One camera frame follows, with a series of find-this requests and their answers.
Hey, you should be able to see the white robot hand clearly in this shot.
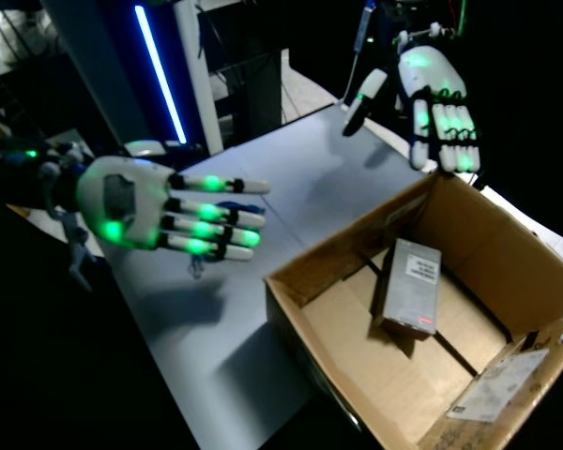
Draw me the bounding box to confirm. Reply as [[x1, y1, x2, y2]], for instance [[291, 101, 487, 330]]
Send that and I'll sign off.
[[341, 44, 483, 174], [74, 139, 272, 263]]

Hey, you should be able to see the small dark rectangular box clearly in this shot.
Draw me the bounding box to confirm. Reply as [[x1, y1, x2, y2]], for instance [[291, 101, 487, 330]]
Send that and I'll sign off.
[[373, 237, 443, 337]]

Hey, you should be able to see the brown cardboard box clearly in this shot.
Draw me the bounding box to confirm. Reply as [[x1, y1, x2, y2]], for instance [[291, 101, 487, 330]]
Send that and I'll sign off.
[[262, 171, 563, 450]]

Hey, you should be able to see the blue-white LED light strip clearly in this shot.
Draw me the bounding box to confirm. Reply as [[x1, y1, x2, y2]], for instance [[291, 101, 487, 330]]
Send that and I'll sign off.
[[134, 4, 188, 145]]

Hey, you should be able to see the white pillar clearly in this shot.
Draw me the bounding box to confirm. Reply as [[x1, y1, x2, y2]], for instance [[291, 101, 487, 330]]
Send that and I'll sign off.
[[173, 0, 224, 156]]

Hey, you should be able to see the grey machine column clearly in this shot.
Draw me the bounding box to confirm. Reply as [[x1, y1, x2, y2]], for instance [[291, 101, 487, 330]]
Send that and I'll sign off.
[[41, 0, 170, 142]]

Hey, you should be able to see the black equipment stand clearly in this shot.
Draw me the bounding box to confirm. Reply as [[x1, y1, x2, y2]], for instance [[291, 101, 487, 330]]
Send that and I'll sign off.
[[196, 0, 282, 146]]

